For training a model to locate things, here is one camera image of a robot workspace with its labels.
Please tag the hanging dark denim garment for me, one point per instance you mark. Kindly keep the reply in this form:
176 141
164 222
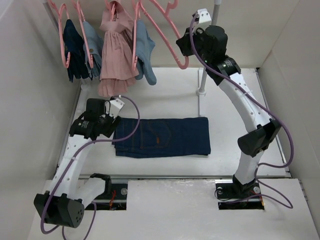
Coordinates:
74 44

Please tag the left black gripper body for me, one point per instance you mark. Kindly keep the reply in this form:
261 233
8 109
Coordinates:
108 122

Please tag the hanging pink dress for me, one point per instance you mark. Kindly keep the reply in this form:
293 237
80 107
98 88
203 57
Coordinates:
116 70

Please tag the grey rack pole right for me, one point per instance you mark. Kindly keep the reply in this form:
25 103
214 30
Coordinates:
214 19

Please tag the hanging light blue garment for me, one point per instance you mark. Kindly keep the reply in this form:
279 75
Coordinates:
95 44

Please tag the aluminium rail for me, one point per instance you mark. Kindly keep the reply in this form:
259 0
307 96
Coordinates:
148 177

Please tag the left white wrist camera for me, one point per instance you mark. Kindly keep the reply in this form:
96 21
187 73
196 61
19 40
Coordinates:
116 106

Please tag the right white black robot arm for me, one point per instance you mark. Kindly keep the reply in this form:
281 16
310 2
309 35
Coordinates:
261 128

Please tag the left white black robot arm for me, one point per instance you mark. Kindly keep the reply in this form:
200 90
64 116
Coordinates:
64 203

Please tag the white rack base right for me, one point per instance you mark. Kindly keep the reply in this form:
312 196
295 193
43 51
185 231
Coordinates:
201 97

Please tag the dark blue denim trousers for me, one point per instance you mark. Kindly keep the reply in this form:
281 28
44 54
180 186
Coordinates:
167 137

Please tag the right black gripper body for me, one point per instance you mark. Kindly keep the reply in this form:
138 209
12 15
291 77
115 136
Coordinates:
198 35

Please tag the white rack base left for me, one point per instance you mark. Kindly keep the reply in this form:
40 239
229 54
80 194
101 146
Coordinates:
86 85

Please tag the grey rack pole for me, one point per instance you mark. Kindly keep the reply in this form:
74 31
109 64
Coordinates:
214 19
50 13

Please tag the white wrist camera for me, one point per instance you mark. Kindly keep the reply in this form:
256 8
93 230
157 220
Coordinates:
116 106
203 17

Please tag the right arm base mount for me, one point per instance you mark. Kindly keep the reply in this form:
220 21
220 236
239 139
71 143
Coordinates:
229 199

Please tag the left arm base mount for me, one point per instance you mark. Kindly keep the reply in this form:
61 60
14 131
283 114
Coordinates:
115 199

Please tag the pink hanger holding dress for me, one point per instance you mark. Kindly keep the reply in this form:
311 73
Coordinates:
110 11

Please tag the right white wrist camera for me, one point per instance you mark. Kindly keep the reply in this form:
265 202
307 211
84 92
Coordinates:
203 17

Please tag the grey rack pole left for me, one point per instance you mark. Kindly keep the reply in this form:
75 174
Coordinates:
50 13

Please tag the white rack base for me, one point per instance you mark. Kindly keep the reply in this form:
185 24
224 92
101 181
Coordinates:
86 85
201 97

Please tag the hanging blue grey garment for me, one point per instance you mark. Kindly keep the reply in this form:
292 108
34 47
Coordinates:
143 51

